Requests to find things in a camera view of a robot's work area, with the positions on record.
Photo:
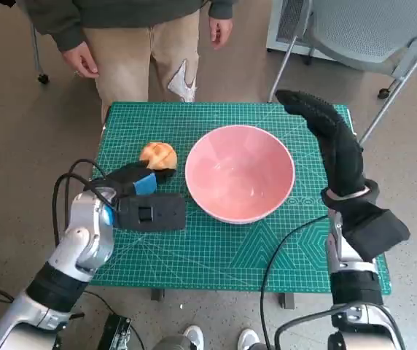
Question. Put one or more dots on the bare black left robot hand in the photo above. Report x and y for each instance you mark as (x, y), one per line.
(135, 178)

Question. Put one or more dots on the green cutting mat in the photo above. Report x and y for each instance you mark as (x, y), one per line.
(194, 255)

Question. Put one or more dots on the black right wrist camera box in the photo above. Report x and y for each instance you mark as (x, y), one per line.
(376, 233)

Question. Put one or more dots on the person's left hand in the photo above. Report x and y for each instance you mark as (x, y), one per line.
(221, 31)

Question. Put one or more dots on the person's right hand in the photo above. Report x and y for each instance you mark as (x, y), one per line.
(81, 60)

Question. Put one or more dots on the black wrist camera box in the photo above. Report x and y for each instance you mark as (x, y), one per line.
(164, 215)
(376, 233)

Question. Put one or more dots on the white perforated cabinet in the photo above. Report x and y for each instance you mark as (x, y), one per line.
(285, 22)

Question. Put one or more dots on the person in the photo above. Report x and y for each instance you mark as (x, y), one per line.
(128, 54)

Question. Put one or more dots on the dark table bracket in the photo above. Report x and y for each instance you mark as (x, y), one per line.
(157, 294)
(287, 300)

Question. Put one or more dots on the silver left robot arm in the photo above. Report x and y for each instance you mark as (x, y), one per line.
(84, 226)

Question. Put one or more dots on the white shoe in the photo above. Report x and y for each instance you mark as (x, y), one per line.
(194, 335)
(246, 337)

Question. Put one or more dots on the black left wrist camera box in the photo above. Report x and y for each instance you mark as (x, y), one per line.
(164, 215)

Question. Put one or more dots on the grey chair with castors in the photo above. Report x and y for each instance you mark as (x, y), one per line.
(43, 77)

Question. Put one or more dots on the pink bowl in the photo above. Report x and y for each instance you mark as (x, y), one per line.
(237, 171)

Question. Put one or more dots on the grey mesh chair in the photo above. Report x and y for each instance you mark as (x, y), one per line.
(358, 29)

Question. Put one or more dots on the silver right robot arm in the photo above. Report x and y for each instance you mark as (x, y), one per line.
(354, 291)

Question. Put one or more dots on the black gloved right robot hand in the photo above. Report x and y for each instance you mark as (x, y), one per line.
(339, 153)

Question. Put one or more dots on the round toy bread bun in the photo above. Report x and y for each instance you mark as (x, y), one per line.
(159, 155)

